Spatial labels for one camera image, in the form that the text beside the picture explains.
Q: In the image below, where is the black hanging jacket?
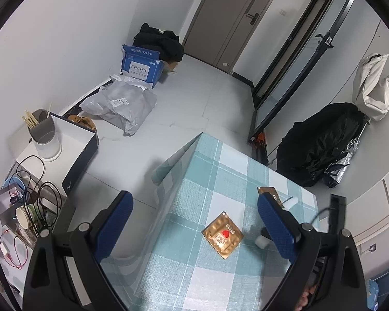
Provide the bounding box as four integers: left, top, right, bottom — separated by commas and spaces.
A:
276, 103, 367, 187

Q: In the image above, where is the blue facial tissue carton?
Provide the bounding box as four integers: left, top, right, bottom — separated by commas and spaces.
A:
121, 44, 165, 88

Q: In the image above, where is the white hanging bag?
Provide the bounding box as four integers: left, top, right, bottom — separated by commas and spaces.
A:
352, 53, 389, 122

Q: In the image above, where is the brown square sachet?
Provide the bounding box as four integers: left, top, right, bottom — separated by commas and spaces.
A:
257, 187, 284, 208

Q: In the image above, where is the black clothes pile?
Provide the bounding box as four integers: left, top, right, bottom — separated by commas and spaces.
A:
133, 23, 184, 62

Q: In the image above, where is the small white foam piece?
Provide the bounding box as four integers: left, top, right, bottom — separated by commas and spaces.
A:
255, 235, 271, 249

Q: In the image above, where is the teal checkered tablecloth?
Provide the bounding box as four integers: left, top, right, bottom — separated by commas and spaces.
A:
101, 133, 318, 310

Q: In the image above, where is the gold red heart sachet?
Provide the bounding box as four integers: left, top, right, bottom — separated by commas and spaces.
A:
202, 211, 244, 259

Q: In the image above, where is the grey brown door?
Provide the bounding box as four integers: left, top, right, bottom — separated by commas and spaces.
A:
183, 0, 273, 73

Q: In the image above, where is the red cable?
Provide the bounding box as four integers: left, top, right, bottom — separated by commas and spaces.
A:
0, 227, 30, 270

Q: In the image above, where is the white open box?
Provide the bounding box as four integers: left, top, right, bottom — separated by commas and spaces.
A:
9, 113, 98, 197

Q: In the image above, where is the grey plastic mailer bag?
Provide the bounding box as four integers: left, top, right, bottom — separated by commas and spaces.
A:
80, 74, 157, 136

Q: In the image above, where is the silver foil bag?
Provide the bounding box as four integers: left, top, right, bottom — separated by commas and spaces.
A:
322, 138, 360, 188

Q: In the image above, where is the white paper cup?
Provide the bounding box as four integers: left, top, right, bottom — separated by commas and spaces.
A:
15, 203, 43, 230

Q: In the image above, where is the grey cup with chopsticks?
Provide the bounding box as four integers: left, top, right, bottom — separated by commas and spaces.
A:
22, 105, 62, 162

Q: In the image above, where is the white foam tube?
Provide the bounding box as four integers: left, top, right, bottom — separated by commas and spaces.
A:
282, 197, 299, 211

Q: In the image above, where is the glass sliding door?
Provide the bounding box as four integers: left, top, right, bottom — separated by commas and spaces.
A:
248, 0, 354, 143

